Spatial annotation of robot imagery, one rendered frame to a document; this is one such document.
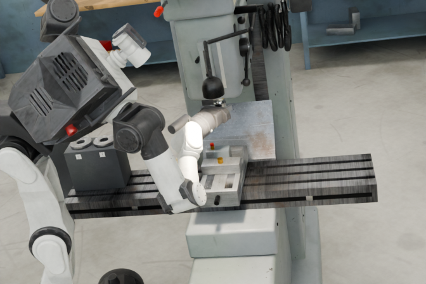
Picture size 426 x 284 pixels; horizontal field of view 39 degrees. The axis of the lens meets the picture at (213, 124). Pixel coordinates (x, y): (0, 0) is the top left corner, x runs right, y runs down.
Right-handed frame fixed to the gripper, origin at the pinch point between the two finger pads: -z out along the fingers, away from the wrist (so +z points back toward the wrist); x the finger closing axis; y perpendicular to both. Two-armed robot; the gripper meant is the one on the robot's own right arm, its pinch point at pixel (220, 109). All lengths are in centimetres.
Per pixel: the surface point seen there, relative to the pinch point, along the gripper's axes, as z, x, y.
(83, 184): 28, 54, 27
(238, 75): 3.2, -11.9, -16.0
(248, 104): -35.3, 9.9, 15.1
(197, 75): 10.4, 0.4, -18.0
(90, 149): 25, 49, 12
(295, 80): -294, 121, 119
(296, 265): -39, -3, 103
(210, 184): 16.2, -1.5, 23.6
